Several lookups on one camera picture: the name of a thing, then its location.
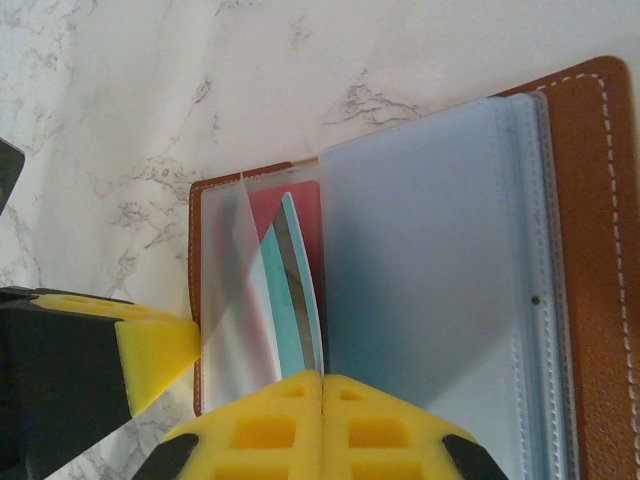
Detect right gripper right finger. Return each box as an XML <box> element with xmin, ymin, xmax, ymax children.
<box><xmin>322</xmin><ymin>373</ymin><xmax>514</xmax><ymax>480</ymax></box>

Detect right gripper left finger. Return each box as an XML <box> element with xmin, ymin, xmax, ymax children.
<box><xmin>147</xmin><ymin>369</ymin><xmax>325</xmax><ymax>480</ymax></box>

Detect red VIP card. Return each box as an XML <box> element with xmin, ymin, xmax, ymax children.
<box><xmin>242</xmin><ymin>179</ymin><xmax>322</xmax><ymax>321</ymax></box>

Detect brown leather card holder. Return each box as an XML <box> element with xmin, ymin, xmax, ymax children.
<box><xmin>188</xmin><ymin>54</ymin><xmax>632</xmax><ymax>480</ymax></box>

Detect black plastic card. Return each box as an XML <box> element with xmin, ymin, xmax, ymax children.
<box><xmin>0</xmin><ymin>138</ymin><xmax>26</xmax><ymax>217</ymax></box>

